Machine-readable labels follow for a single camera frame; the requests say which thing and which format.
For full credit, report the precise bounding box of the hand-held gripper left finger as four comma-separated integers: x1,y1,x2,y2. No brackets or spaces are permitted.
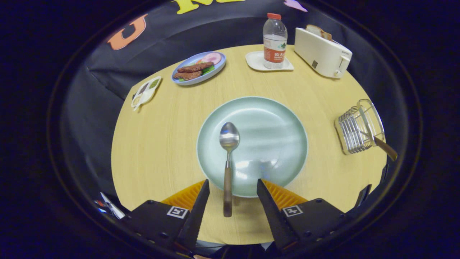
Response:
124,179,211,254

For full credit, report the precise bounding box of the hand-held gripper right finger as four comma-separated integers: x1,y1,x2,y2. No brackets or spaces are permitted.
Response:
256,179,349,254

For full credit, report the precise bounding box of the wooden-handled metal spoon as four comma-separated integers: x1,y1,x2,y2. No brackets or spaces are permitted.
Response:
219,122,240,218

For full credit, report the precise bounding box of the wooden-handled metal fork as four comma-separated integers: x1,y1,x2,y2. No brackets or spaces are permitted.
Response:
357,104,398,162

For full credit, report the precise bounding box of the light green plate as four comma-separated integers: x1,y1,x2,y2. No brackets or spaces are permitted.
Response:
196,96,309,198

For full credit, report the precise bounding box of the white divided sauce dish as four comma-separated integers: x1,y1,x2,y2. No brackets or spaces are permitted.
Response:
131,76,162,111

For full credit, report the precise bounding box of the brown meat piece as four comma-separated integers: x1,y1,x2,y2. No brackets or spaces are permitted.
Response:
173,71,203,81
177,62,215,73

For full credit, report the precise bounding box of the blue food plate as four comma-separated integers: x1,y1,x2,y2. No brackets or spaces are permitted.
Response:
171,51,226,86

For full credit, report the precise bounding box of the white square coaster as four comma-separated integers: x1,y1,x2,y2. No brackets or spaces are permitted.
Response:
245,51,294,72

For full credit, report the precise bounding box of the pink ham slice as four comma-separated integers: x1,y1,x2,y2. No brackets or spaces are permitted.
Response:
197,53,222,65

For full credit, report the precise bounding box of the white toaster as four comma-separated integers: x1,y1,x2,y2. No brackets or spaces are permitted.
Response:
294,27,353,79

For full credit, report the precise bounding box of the clear water bottle red cap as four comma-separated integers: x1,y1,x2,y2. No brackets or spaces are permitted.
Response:
263,13,288,69

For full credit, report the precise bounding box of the black backdrop cloth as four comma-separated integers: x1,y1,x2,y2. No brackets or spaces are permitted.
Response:
61,0,410,216

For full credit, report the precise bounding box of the metal wire basket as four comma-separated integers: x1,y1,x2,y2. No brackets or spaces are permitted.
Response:
334,99,386,155

